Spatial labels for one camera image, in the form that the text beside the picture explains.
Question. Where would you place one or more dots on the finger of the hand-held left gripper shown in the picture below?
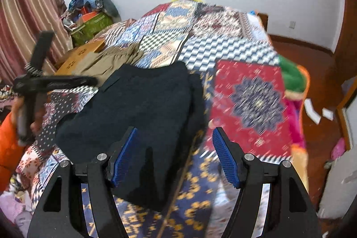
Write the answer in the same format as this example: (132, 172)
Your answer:
(69, 82)
(41, 51)

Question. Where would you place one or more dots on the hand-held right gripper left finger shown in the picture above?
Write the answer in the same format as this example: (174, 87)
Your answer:
(125, 155)

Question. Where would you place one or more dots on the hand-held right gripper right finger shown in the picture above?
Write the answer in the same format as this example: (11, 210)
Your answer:
(226, 155)

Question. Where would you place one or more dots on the black pants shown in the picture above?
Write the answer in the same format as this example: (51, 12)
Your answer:
(139, 104)

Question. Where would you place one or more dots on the person's orange sleeved forearm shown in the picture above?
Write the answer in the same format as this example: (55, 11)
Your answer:
(8, 148)

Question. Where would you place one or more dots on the khaki pants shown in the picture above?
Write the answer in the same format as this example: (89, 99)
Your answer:
(108, 62)

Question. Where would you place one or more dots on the person's left hand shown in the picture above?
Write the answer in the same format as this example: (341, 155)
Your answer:
(37, 125)

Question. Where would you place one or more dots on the orange wooden board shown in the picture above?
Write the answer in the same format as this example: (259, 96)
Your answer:
(81, 52)

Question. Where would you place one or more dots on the striped red curtain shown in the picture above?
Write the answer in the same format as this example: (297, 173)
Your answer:
(25, 17)

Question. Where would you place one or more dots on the patchwork printed blanket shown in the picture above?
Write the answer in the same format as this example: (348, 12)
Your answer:
(251, 104)

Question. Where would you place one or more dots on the green bag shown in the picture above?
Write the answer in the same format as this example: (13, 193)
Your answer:
(94, 24)

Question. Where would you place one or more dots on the pile of colourful clothes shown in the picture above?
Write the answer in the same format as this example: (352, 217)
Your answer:
(89, 2)

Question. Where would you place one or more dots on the pink orange blanket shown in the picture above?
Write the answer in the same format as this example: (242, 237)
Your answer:
(298, 129)

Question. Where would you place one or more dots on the white paper piece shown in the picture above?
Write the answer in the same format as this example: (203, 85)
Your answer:
(327, 113)
(311, 111)

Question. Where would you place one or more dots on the green blanket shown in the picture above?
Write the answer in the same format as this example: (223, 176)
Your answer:
(291, 73)

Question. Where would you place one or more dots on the pink item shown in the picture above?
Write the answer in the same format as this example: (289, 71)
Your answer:
(339, 149)

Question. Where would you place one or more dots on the white plastic chair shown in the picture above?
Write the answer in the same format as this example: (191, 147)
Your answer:
(334, 190)

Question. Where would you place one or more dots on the pale pink cloth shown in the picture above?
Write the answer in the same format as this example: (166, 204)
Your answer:
(12, 213)

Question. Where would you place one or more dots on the wall socket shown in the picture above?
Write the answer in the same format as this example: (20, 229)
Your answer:
(292, 25)

